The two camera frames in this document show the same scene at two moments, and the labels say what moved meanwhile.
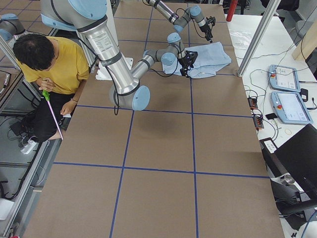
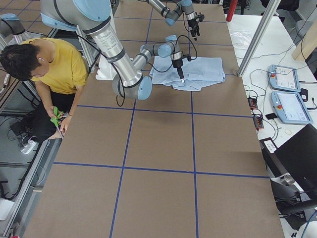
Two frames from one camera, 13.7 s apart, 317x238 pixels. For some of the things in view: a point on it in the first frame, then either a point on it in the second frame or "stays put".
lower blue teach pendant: (290, 108) stays put
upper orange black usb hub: (252, 102) stays put
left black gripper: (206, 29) → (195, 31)
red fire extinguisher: (232, 9) stays put
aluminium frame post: (270, 10) stays put
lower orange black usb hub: (258, 121) stays put
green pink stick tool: (46, 94) → (56, 119)
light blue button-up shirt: (211, 56) → (198, 72)
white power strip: (30, 146) stays put
